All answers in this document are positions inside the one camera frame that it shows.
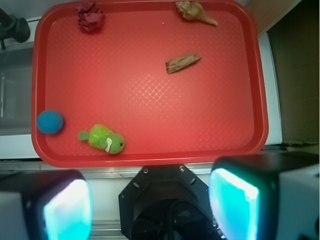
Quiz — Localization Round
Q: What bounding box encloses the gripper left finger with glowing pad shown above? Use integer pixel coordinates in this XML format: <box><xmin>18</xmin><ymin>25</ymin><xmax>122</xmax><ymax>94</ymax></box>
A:
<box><xmin>0</xmin><ymin>169</ymin><xmax>93</xmax><ymax>240</ymax></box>

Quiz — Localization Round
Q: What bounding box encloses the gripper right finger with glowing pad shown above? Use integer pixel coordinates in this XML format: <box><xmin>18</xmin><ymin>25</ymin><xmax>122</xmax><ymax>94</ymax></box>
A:
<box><xmin>208</xmin><ymin>151</ymin><xmax>320</xmax><ymax>240</ymax></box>

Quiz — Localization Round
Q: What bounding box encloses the blue textured ball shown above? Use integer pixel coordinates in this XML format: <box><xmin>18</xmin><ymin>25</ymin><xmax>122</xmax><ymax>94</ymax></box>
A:
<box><xmin>36</xmin><ymin>110</ymin><xmax>64</xmax><ymax>135</ymax></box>

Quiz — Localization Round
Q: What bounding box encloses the green plush fish toy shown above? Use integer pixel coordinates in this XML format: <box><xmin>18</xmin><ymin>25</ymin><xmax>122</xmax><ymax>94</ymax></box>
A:
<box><xmin>77</xmin><ymin>124</ymin><xmax>126</xmax><ymax>155</ymax></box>

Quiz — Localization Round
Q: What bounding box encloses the steel sink basin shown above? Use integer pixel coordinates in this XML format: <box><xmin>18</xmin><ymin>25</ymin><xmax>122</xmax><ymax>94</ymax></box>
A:
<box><xmin>0</xmin><ymin>42</ymin><xmax>34</xmax><ymax>136</ymax></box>

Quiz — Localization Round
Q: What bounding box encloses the red plastic tray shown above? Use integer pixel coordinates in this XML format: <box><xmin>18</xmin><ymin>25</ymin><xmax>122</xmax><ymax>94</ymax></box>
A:
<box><xmin>31</xmin><ymin>0</ymin><xmax>269</xmax><ymax>168</ymax></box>

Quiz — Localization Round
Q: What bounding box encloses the grey sink faucet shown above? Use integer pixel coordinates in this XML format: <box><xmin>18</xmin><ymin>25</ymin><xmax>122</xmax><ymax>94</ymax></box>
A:
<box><xmin>0</xmin><ymin>8</ymin><xmax>31</xmax><ymax>51</ymax></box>

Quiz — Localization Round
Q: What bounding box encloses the crumpled red paper ball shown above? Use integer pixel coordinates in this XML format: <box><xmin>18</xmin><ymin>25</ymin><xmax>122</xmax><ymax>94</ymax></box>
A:
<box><xmin>75</xmin><ymin>1</ymin><xmax>104</xmax><ymax>32</ymax></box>

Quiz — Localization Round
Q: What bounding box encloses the tan conch seashell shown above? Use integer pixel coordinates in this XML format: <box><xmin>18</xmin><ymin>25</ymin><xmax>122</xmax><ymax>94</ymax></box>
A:
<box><xmin>175</xmin><ymin>0</ymin><xmax>218</xmax><ymax>27</ymax></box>

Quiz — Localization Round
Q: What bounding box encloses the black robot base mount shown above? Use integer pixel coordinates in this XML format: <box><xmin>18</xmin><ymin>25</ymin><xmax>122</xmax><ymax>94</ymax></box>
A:
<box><xmin>118</xmin><ymin>165</ymin><xmax>222</xmax><ymax>240</ymax></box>

